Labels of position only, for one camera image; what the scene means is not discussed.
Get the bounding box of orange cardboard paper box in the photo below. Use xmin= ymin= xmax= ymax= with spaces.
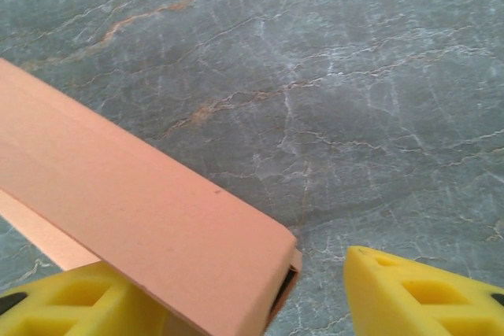
xmin=0 ymin=57 xmax=303 ymax=336

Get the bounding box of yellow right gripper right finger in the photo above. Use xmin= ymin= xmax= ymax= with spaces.
xmin=342 ymin=245 xmax=504 ymax=336

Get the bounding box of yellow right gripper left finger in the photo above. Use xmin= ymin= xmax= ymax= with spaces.
xmin=0 ymin=260 xmax=169 ymax=336

